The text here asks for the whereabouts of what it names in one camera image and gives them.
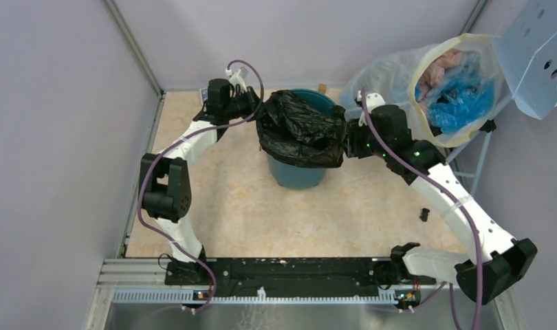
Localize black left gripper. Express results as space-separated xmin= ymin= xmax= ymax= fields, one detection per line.
xmin=223 ymin=86 xmax=275 ymax=122

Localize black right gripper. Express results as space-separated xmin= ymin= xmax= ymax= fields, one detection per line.
xmin=340 ymin=115 xmax=391 ymax=160

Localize black trash bag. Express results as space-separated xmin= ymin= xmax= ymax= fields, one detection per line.
xmin=256 ymin=89 xmax=347 ymax=168

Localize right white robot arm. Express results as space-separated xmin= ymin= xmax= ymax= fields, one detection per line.
xmin=344 ymin=104 xmax=538 ymax=305

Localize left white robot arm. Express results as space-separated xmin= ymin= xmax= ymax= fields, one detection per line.
xmin=137 ymin=78 xmax=264 ymax=284

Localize pink trash bag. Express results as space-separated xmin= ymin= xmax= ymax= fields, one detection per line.
xmin=415 ymin=49 xmax=463 ymax=113

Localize translucent bag of trash bags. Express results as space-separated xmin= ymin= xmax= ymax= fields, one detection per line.
xmin=339 ymin=34 xmax=504 ymax=148

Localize blue trash bag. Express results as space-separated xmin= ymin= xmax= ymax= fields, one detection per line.
xmin=424 ymin=50 xmax=495 ymax=135

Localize teal plastic trash bin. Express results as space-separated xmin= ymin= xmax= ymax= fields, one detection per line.
xmin=266 ymin=89 xmax=336 ymax=190

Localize blue playing card box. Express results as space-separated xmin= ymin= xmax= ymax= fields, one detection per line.
xmin=199 ymin=87 xmax=208 ymax=105

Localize small brown wooden block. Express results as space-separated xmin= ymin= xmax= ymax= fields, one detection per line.
xmin=318 ymin=83 xmax=327 ymax=94

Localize small black plastic clip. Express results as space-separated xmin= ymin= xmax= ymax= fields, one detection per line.
xmin=419 ymin=208 xmax=430 ymax=222

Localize perforated light blue panel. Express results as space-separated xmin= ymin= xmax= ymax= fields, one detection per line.
xmin=492 ymin=0 xmax=557 ymax=120

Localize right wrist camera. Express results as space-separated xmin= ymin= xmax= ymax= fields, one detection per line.
xmin=356 ymin=91 xmax=386 ymax=111

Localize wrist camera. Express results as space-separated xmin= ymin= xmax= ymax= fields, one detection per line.
xmin=356 ymin=91 xmax=386 ymax=111
xmin=225 ymin=67 xmax=249 ymax=94

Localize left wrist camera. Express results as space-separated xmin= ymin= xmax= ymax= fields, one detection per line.
xmin=225 ymin=67 xmax=249 ymax=94

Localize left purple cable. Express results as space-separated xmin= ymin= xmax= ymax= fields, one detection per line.
xmin=136 ymin=59 xmax=265 ymax=315

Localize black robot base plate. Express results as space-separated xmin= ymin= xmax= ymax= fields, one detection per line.
xmin=164 ymin=257 xmax=413 ymax=298

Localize white cable duct strip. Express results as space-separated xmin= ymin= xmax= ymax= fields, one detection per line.
xmin=111 ymin=288 xmax=397 ymax=305

